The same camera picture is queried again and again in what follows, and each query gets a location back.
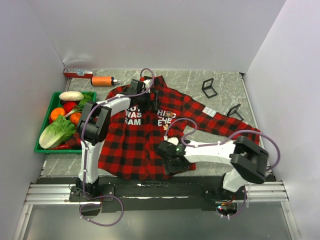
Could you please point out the green plastic basket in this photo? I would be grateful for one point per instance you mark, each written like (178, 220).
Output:
(54, 103)

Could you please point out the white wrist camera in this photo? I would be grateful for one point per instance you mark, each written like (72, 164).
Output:
(171, 140)
(147, 81)

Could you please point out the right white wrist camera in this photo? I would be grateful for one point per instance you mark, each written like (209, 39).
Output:
(171, 140)

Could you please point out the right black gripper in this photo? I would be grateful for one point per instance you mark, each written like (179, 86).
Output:
(169, 167)

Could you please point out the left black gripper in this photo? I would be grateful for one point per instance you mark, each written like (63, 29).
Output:
(151, 105)

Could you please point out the red black plaid shirt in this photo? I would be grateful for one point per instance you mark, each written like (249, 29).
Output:
(129, 150)

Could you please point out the orange cylindrical bottle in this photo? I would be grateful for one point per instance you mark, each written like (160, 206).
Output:
(104, 81)

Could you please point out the gold leaf brooch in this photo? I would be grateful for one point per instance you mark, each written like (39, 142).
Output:
(165, 127)

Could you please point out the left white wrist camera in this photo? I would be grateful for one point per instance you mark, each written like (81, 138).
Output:
(147, 81)

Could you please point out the black case with orange brooch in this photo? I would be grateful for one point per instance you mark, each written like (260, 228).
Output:
(234, 111)

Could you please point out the toy white radish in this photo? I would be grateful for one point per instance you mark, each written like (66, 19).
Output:
(72, 96)

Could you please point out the toy orange pumpkin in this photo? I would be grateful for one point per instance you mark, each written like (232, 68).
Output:
(75, 117)

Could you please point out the toy napa cabbage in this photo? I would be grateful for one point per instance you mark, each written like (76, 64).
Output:
(57, 132)

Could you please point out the toy green pepper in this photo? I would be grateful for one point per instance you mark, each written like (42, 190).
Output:
(82, 103)

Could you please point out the red rectangular box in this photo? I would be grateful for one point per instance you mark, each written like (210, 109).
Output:
(72, 72)

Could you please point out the toy red chili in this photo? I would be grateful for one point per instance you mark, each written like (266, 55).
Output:
(62, 146)

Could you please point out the toy orange fruit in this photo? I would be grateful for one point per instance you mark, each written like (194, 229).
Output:
(59, 111)

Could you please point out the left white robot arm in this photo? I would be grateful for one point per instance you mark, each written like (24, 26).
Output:
(93, 128)

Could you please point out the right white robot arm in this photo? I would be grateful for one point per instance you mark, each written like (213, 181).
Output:
(248, 160)

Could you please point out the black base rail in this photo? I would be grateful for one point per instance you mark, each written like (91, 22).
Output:
(177, 193)

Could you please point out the black case with gold brooch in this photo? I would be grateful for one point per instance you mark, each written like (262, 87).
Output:
(208, 89)

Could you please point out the toy red tomato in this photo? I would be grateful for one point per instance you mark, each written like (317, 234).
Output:
(68, 106)

